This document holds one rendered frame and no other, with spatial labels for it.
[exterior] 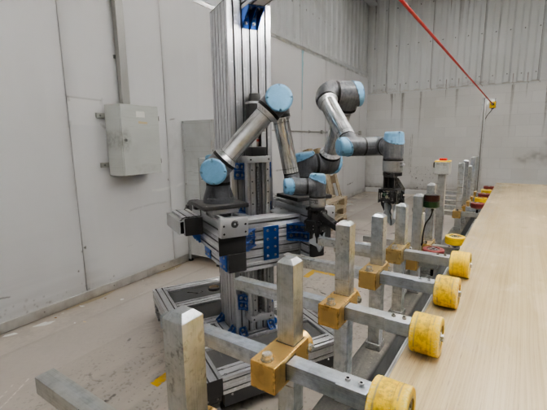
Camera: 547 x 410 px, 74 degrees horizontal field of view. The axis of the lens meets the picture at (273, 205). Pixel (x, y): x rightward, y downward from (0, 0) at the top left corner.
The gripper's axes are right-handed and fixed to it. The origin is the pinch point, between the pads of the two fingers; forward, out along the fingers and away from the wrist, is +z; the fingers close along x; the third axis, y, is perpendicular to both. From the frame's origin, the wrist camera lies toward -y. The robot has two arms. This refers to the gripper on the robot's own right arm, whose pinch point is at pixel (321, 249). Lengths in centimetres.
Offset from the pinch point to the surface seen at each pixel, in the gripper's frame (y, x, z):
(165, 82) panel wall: 229, -109, -108
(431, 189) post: -41, -28, -28
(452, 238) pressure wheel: -52, -21, -8
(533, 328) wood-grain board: -80, 51, -8
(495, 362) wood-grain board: -73, 71, -8
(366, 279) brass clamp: -41, 55, -12
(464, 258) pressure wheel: -62, 27, -14
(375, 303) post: -42, 47, -3
